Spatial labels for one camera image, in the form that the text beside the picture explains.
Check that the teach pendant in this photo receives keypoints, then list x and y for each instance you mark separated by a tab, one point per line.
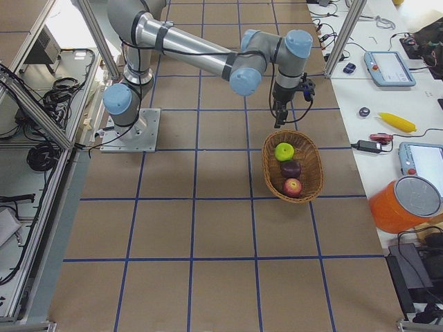
388	69
421	159

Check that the black power adapter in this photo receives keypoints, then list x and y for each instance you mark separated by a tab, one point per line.
368	146

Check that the aluminium frame post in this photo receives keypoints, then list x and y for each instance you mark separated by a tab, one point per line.
346	30

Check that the woven wicker basket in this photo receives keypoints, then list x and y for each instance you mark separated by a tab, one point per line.
306	153

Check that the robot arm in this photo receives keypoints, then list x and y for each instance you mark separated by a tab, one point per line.
138	25

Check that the green apple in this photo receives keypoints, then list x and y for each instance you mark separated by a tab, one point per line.
284	152

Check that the yellow toy corn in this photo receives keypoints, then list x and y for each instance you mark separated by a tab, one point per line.
397	122

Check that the orange bucket with grey lid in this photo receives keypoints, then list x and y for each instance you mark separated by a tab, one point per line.
405	203

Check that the lower teach pendant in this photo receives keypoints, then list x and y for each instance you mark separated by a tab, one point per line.
421	159

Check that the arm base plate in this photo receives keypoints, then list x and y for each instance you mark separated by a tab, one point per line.
142	137

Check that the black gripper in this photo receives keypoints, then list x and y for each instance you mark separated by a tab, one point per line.
281	95

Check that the dark red apple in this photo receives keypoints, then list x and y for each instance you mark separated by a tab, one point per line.
290	169

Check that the red yellow apple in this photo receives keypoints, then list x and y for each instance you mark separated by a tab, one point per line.
292	187

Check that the upper teach pendant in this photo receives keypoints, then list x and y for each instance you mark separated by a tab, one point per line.
388	69

